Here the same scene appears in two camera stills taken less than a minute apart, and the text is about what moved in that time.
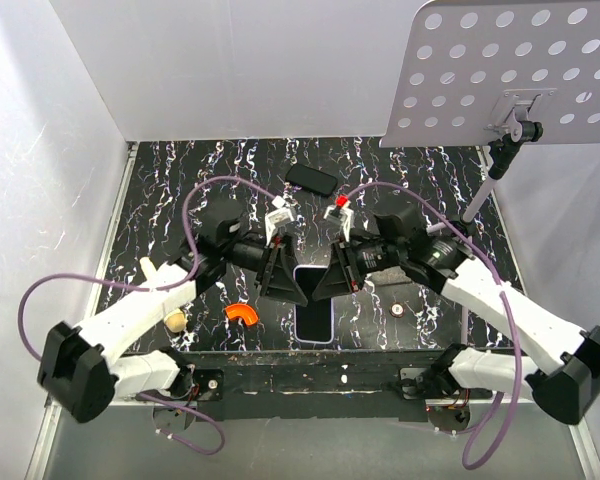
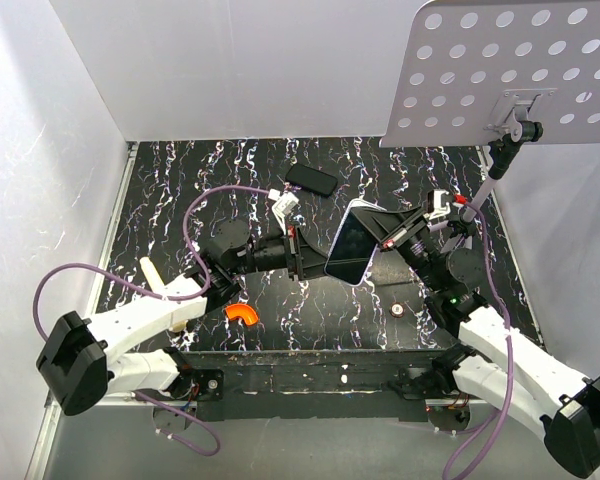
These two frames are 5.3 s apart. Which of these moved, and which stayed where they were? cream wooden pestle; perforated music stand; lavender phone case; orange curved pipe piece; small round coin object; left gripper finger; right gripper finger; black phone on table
Moved: lavender phone case; right gripper finger; left gripper finger
Stayed: cream wooden pestle; small round coin object; black phone on table; perforated music stand; orange curved pipe piece
